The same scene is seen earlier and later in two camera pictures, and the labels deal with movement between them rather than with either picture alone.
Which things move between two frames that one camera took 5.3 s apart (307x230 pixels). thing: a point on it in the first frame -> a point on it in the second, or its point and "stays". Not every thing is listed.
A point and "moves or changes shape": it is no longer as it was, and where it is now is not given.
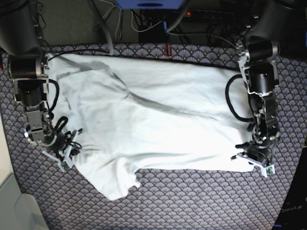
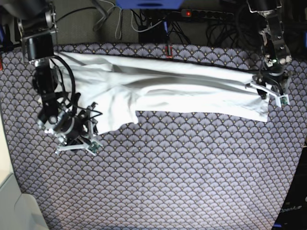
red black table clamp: (170, 55) stays
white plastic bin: (19, 211) stays
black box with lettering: (293, 215) stays
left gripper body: (61, 147) -> (76, 131)
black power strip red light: (194, 13) stays
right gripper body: (258, 153) -> (270, 81)
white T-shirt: (122, 115) moves or changes shape
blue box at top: (170, 5) stays
